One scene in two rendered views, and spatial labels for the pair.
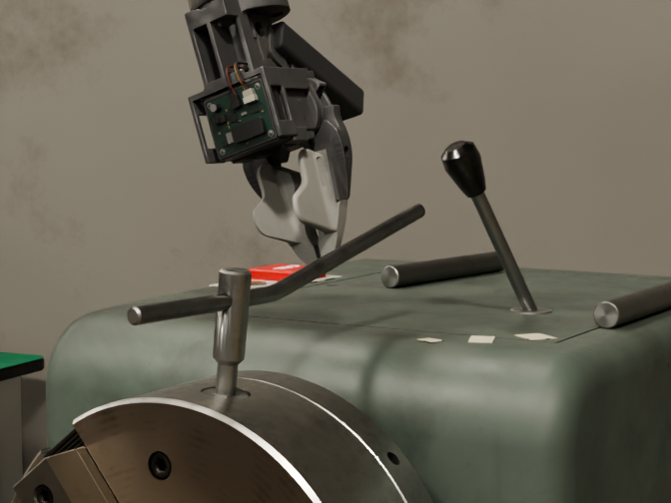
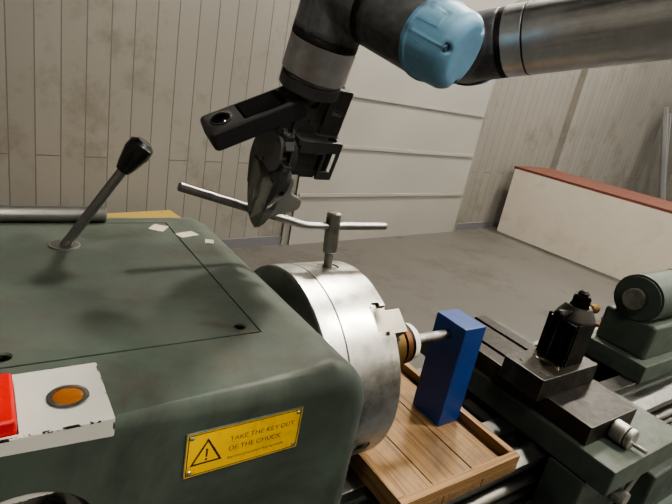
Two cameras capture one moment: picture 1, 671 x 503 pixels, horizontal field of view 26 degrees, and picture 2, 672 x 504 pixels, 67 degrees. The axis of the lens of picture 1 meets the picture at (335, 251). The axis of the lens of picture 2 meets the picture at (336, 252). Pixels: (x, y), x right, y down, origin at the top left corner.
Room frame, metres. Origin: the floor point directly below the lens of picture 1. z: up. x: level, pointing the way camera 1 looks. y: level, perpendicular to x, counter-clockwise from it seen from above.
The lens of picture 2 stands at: (1.66, 0.37, 1.52)
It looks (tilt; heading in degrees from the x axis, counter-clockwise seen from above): 19 degrees down; 202
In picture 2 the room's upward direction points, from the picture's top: 11 degrees clockwise
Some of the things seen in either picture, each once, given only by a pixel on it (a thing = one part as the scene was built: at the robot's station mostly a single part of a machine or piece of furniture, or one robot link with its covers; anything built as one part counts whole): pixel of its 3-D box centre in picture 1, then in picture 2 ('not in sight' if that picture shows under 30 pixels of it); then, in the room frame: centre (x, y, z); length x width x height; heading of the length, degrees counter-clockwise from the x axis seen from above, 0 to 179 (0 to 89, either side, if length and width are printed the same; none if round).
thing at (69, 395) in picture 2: not in sight; (68, 398); (1.44, 0.08, 1.25); 0.02 x 0.02 x 0.01
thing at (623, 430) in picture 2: not in sight; (629, 437); (0.60, 0.63, 0.95); 0.07 x 0.04 x 0.04; 59
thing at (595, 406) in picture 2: not in sight; (526, 369); (0.48, 0.41, 0.95); 0.43 x 0.18 x 0.04; 59
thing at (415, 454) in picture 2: not in sight; (399, 422); (0.78, 0.21, 0.88); 0.36 x 0.30 x 0.04; 59
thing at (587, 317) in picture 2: not in sight; (577, 311); (0.51, 0.47, 1.13); 0.08 x 0.08 x 0.03
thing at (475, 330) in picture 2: not in sight; (447, 367); (0.70, 0.26, 1.00); 0.08 x 0.06 x 0.23; 59
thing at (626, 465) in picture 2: not in sight; (539, 389); (0.44, 0.45, 0.89); 0.53 x 0.30 x 0.06; 59
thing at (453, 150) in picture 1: (462, 169); (135, 156); (1.20, -0.11, 1.38); 0.04 x 0.03 x 0.05; 149
